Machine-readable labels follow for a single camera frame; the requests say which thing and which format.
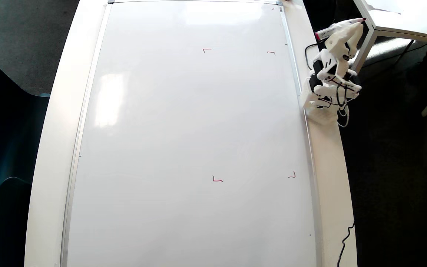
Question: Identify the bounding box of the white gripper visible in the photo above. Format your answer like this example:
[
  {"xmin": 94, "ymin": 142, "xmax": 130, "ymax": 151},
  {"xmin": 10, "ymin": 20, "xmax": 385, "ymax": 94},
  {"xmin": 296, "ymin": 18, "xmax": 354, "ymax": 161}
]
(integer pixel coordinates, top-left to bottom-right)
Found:
[{"xmin": 326, "ymin": 20, "xmax": 365, "ymax": 63}]

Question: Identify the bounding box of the red and white marker pen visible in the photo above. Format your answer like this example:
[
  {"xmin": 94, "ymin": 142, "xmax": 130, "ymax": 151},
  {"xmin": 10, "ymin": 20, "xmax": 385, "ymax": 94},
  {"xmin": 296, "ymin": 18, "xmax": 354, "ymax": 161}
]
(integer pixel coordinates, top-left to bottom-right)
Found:
[{"xmin": 315, "ymin": 17, "xmax": 367, "ymax": 40}]

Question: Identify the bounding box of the large whiteboard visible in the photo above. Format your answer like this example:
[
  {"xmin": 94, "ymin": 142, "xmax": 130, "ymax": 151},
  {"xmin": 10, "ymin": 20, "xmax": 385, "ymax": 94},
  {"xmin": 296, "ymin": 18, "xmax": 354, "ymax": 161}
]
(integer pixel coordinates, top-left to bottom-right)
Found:
[{"xmin": 60, "ymin": 0, "xmax": 324, "ymax": 267}]

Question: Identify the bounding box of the white side table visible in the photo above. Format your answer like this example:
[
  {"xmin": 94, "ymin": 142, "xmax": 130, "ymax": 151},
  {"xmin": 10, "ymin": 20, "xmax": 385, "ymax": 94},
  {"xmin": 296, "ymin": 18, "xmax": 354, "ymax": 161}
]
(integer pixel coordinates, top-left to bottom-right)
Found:
[{"xmin": 352, "ymin": 0, "xmax": 427, "ymax": 117}]

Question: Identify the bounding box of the dark blue chair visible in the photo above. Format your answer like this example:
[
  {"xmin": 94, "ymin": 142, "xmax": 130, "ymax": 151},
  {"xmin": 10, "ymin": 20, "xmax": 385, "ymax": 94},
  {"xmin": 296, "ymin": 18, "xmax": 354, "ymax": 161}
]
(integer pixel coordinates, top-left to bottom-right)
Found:
[{"xmin": 0, "ymin": 50, "xmax": 51, "ymax": 267}]

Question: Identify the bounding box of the black camera cable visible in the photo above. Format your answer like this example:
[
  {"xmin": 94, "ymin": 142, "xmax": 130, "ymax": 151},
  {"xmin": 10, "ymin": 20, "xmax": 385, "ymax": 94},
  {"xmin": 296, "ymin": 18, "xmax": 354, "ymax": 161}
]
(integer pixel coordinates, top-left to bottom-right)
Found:
[{"xmin": 305, "ymin": 40, "xmax": 327, "ymax": 69}]

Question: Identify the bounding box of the short white cable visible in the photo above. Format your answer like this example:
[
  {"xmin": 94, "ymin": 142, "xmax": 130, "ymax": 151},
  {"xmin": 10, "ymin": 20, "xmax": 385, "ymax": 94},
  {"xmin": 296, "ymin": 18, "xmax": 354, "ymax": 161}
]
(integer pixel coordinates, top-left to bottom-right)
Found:
[{"xmin": 338, "ymin": 106, "xmax": 350, "ymax": 128}]

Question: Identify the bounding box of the thin black cable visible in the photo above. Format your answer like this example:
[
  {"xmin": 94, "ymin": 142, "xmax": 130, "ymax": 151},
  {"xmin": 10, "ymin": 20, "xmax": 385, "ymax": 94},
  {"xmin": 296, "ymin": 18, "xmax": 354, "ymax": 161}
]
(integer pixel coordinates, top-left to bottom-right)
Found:
[{"xmin": 337, "ymin": 222, "xmax": 355, "ymax": 267}]

